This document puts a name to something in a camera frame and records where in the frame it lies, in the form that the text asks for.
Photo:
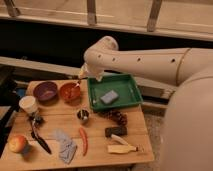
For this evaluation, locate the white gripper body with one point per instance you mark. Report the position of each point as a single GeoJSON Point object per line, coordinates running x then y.
{"type": "Point", "coordinates": [91, 71]}

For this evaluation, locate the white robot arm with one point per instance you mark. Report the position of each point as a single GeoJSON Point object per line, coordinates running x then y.
{"type": "Point", "coordinates": [187, 140]}

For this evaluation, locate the green plastic tray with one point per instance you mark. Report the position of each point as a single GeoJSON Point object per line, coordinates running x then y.
{"type": "Point", "coordinates": [123, 85]}

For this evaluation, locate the orange bowl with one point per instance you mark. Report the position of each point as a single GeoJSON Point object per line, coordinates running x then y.
{"type": "Point", "coordinates": [70, 91]}

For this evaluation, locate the grey blue sponge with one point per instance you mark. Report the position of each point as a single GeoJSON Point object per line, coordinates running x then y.
{"type": "Point", "coordinates": [109, 97]}

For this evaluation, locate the small metal cup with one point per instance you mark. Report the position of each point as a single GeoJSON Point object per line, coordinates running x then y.
{"type": "Point", "coordinates": [83, 116]}

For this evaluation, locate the purple bowl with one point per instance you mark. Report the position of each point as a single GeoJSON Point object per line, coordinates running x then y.
{"type": "Point", "coordinates": [45, 91]}

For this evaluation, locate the white paper cup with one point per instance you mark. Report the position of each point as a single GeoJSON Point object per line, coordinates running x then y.
{"type": "Point", "coordinates": [29, 104]}

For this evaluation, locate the black rectangular block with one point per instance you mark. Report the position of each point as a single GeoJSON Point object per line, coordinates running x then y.
{"type": "Point", "coordinates": [119, 130]}

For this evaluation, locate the red chili pepper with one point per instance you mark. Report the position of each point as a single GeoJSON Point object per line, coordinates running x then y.
{"type": "Point", "coordinates": [83, 135]}

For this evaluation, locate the grey crumpled cloth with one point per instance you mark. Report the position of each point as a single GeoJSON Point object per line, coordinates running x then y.
{"type": "Point", "coordinates": [67, 145]}

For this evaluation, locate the yellow wooden wedge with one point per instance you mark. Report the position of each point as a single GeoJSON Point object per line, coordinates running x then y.
{"type": "Point", "coordinates": [121, 149]}

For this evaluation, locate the red apple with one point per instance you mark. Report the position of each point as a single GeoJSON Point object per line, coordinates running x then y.
{"type": "Point", "coordinates": [17, 143]}

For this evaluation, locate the black handled fork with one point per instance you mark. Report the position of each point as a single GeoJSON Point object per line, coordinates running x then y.
{"type": "Point", "coordinates": [35, 135]}

